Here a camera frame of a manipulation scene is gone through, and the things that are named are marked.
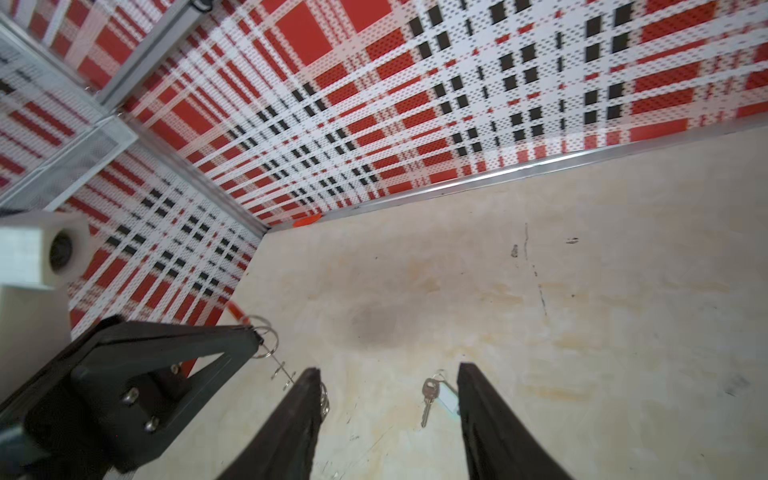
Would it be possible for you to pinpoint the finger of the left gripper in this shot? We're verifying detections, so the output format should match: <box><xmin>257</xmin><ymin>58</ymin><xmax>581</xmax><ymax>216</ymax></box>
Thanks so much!
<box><xmin>70</xmin><ymin>321</ymin><xmax>263</xmax><ymax>472</ymax></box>

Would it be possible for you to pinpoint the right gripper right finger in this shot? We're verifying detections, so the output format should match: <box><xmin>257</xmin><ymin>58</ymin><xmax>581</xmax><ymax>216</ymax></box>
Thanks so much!
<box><xmin>457</xmin><ymin>362</ymin><xmax>571</xmax><ymax>479</ymax></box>

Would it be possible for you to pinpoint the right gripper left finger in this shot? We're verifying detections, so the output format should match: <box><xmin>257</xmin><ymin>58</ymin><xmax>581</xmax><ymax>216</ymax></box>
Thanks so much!
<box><xmin>219</xmin><ymin>367</ymin><xmax>322</xmax><ymax>479</ymax></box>

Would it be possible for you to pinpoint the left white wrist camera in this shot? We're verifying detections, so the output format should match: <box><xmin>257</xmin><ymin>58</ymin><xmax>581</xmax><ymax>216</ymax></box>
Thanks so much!
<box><xmin>1</xmin><ymin>211</ymin><xmax>93</xmax><ymax>401</ymax></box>

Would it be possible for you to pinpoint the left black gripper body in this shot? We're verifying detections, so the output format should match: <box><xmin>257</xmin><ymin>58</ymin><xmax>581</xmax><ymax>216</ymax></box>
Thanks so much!
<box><xmin>1</xmin><ymin>353</ymin><xmax>120</xmax><ymax>479</ymax></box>

